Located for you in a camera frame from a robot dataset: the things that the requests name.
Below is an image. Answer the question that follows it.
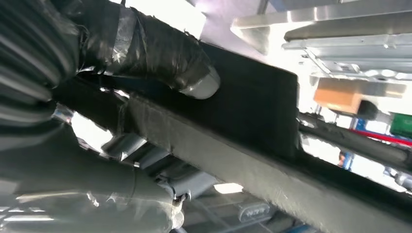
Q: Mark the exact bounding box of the brown cardboard box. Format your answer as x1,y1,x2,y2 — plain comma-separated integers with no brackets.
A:
313,78,407,116

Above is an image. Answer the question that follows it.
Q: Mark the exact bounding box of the silver metal workbench frame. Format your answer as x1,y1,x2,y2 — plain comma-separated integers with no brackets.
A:
230,0,412,81

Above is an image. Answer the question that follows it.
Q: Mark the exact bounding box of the green plastic crate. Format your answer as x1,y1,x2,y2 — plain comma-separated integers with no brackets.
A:
389,112,412,139

